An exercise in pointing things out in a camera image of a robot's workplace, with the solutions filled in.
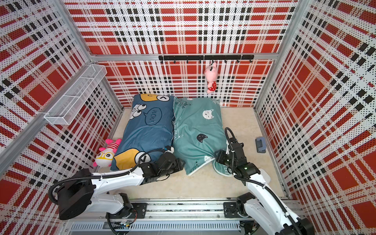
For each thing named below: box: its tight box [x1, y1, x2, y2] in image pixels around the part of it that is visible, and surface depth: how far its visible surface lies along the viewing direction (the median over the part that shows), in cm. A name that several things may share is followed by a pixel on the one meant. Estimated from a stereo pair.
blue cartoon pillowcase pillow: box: [110, 93, 175, 171], surface depth 92 cm
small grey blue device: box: [255, 136, 267, 154], surface depth 98 cm
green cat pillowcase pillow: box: [172, 96, 234, 178], surface depth 95 cm
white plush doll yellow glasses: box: [93, 138, 122, 173], surface depth 88 cm
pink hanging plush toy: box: [204, 62, 218, 94], surface depth 94 cm
